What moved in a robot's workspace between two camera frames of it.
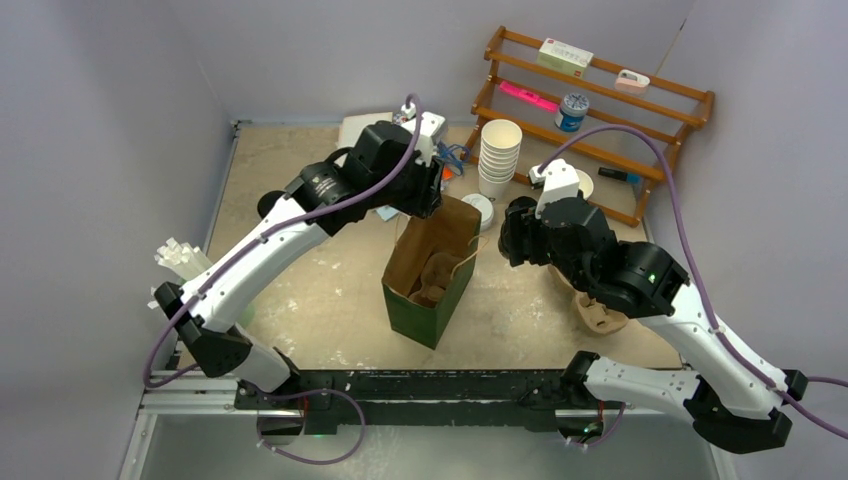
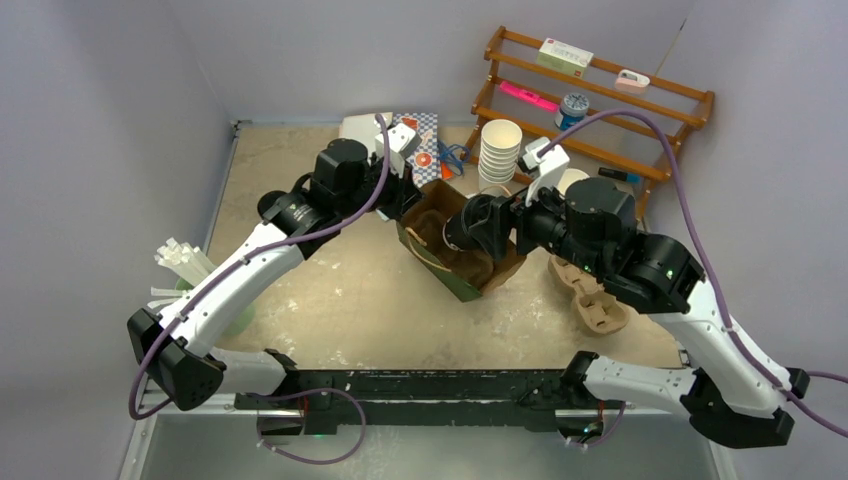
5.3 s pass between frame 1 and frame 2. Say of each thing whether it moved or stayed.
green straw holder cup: stayed
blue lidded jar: stayed
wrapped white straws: stayed
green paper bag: moved
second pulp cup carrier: stayed
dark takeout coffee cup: moved
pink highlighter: stayed
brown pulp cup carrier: moved
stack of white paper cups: stayed
